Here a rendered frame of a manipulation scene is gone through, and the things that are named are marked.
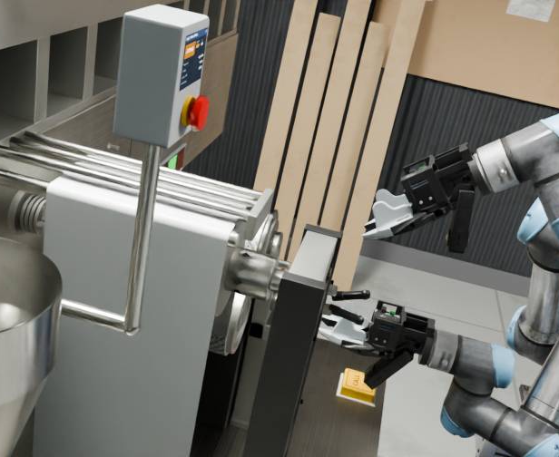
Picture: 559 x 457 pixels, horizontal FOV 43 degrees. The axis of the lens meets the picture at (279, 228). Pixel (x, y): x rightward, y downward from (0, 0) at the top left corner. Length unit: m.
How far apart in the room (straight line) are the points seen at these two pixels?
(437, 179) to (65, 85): 0.61
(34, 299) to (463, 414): 0.97
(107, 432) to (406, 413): 2.11
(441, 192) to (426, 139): 2.87
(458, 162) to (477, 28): 2.76
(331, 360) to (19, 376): 1.17
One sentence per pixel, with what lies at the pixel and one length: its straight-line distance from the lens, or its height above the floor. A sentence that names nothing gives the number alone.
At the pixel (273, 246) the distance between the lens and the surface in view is 1.21.
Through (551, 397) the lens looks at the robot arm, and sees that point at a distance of 1.38.
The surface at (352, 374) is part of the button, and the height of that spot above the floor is 0.92.
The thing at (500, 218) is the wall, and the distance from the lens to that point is 4.16.
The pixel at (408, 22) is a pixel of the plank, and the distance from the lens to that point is 3.60.
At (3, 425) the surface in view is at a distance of 0.55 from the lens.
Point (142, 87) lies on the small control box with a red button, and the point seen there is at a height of 1.66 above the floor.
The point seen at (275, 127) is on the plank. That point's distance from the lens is 3.64.
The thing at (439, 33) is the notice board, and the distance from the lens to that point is 3.84.
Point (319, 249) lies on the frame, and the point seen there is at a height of 1.44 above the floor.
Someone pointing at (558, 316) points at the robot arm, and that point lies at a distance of 1.67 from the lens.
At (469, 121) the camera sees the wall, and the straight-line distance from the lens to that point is 3.97.
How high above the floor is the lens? 1.81
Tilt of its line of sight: 25 degrees down
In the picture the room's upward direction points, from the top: 12 degrees clockwise
